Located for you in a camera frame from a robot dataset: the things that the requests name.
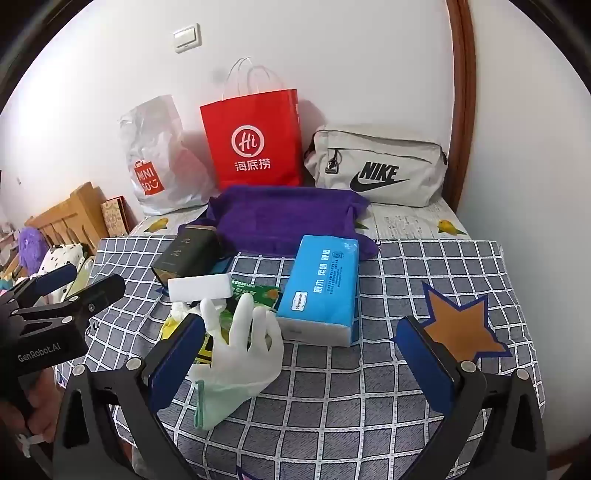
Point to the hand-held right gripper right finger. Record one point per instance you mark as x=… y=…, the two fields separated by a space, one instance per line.
x=425 y=364

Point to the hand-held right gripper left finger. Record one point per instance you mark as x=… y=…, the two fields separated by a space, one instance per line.
x=178 y=362

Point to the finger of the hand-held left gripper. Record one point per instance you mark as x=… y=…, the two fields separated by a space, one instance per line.
x=57 y=276
x=94 y=293

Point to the yellow black packet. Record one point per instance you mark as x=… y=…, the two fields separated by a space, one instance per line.
x=205 y=353

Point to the white glove with green cuff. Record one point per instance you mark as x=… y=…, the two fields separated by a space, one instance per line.
x=240 y=364

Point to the white foam block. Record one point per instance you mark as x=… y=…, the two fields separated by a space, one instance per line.
x=198 y=287

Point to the green snack packet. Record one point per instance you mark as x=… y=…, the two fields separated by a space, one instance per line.
x=258 y=293

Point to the person's left hand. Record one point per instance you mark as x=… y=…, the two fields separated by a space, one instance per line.
x=39 y=406

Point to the white dotted cloth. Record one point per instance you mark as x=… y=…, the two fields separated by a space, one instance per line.
x=60 y=256

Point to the purple plush toy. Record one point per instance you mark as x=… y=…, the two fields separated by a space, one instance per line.
x=32 y=249

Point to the wooden headboard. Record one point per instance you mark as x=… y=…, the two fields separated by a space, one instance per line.
x=78 y=207

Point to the grey checkered blanket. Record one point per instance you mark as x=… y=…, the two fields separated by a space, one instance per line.
x=369 y=415

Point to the patterned brown box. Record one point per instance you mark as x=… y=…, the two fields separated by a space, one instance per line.
x=115 y=217

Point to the dark green tin box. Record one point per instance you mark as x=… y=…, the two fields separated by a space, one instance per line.
x=184 y=254

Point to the blue tissue pack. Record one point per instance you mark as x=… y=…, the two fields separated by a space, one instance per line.
x=318 y=281

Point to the white plastic shopping bag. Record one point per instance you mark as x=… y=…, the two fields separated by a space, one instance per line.
x=157 y=152

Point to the purple towel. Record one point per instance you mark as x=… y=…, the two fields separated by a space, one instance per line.
x=277 y=217

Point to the grey waist bag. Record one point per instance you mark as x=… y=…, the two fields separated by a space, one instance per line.
x=392 y=157

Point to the red paper bag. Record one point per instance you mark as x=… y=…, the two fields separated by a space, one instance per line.
x=251 y=138

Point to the white light switch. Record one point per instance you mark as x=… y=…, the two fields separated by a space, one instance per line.
x=187 y=39

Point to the wooden door frame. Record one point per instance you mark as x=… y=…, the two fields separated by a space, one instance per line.
x=461 y=92

